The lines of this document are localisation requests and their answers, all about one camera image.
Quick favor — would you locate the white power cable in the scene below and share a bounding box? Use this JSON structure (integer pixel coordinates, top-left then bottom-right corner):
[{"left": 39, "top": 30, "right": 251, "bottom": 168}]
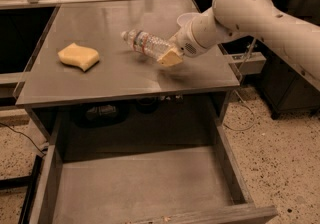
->
[{"left": 222, "top": 37, "right": 259, "bottom": 132}]

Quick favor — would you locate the open grey top drawer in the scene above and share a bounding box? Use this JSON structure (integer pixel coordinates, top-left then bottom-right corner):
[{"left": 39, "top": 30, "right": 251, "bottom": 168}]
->
[{"left": 30, "top": 111, "right": 277, "bottom": 224}]

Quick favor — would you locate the white ceramic bowl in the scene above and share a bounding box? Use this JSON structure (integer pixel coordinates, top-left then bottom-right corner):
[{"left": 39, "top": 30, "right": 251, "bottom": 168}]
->
[{"left": 176, "top": 12, "right": 199, "bottom": 27}]

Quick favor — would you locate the yellow sponge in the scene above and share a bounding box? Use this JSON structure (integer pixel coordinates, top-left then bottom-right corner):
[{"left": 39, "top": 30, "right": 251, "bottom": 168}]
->
[{"left": 58, "top": 43, "right": 100, "bottom": 72}]

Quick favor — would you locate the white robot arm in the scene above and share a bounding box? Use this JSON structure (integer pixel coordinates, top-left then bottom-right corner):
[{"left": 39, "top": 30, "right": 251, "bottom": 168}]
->
[{"left": 170, "top": 0, "right": 320, "bottom": 90}]

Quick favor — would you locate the dark cabinet at right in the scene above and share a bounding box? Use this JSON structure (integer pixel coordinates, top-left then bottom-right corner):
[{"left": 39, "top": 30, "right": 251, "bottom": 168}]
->
[{"left": 258, "top": 0, "right": 320, "bottom": 119}]

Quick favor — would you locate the black floor cable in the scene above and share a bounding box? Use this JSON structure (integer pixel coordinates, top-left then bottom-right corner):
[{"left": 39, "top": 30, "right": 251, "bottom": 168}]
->
[{"left": 0, "top": 121, "right": 48, "bottom": 156}]

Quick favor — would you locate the black floor bracket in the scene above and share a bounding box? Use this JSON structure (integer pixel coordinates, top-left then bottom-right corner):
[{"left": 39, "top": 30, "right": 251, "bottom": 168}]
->
[{"left": 0, "top": 154, "right": 44, "bottom": 224}]

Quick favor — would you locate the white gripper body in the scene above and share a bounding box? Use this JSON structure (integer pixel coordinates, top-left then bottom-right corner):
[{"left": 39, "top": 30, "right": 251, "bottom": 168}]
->
[{"left": 177, "top": 14, "right": 218, "bottom": 58}]

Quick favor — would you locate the clear plastic water bottle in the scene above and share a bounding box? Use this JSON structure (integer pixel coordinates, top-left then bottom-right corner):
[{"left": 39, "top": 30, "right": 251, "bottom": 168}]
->
[{"left": 121, "top": 29, "right": 175, "bottom": 60}]

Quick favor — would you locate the grey cabinet counter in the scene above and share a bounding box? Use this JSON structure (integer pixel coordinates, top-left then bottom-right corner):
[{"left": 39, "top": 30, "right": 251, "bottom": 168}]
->
[{"left": 17, "top": 0, "right": 239, "bottom": 109}]

